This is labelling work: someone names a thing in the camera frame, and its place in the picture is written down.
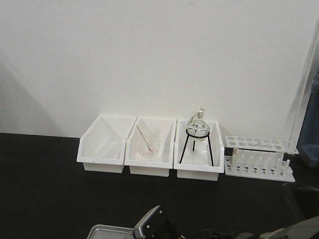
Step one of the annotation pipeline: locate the round glass flask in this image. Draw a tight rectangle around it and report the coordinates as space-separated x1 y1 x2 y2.
186 108 210 142

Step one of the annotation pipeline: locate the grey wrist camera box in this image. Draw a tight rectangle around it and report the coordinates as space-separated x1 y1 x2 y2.
133 205 163 239

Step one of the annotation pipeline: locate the white middle storage bin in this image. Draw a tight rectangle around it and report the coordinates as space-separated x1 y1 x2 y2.
125 117 177 177

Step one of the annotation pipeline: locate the black lab sink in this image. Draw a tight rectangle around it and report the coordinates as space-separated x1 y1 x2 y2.
282 182 319 221

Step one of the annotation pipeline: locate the glass beaker in bin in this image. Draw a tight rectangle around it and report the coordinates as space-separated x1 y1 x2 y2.
140 125 160 158

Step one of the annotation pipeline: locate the silver metal tray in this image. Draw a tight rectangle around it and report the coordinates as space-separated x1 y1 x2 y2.
87 224 134 239

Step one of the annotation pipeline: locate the glass stirring rod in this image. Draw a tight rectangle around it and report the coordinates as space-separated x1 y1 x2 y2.
136 125 153 152

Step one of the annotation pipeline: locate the white left storage bin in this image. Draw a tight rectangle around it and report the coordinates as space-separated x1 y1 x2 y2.
77 115 137 173

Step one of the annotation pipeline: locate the black metal tripod stand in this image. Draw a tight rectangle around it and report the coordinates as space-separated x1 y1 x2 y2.
178 129 215 167

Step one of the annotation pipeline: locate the white bin with tripod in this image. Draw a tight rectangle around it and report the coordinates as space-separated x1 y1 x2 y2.
173 119 224 181

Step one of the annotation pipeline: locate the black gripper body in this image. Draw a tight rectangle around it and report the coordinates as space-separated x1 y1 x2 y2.
149 219 232 239

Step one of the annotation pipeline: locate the white storage bin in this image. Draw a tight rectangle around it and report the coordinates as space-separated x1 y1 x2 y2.
125 117 177 177
77 115 137 173

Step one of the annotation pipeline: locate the white test tube rack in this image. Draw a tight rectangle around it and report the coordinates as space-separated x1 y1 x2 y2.
224 135 299 182

